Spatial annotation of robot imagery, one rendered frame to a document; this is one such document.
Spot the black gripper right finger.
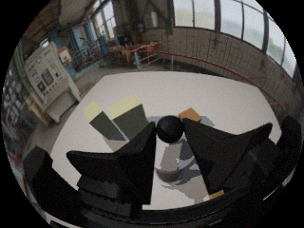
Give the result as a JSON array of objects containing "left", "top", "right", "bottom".
[{"left": 182, "top": 118, "right": 273, "bottom": 195}]

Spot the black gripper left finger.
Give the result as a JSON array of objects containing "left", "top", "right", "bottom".
[{"left": 66, "top": 121, "right": 156, "bottom": 205}]

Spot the glass coffee press with black knob plunger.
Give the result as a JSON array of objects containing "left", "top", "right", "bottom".
[{"left": 153, "top": 115, "right": 194, "bottom": 187}]

